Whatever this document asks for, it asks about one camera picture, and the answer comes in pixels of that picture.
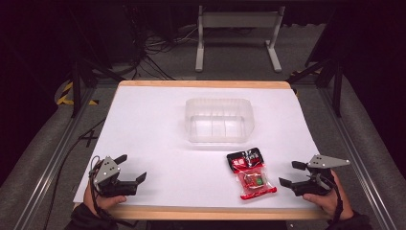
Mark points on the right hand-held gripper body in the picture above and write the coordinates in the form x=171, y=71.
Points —
x=319, y=185

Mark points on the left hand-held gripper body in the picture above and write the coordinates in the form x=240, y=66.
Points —
x=107, y=174

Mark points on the red snack packet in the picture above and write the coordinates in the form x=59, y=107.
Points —
x=253, y=179

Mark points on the clear plastic container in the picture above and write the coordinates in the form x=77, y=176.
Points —
x=219, y=119

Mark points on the person's right hand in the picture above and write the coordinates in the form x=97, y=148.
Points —
x=332, y=202

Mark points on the person's left hand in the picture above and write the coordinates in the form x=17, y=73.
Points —
x=99, y=202

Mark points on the black tape cross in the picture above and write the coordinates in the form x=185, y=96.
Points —
x=89, y=138

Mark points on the white paper sheet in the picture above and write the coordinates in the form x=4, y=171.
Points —
x=159, y=134

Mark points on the black tripod stand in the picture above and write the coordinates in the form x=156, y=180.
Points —
x=76, y=86
x=336, y=86

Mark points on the yellow black hazard tape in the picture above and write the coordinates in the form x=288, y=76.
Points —
x=65, y=92

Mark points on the grey metal stand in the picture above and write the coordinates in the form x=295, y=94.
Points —
x=239, y=19

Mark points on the aluminium rail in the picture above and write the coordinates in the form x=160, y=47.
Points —
x=354, y=153
x=54, y=159

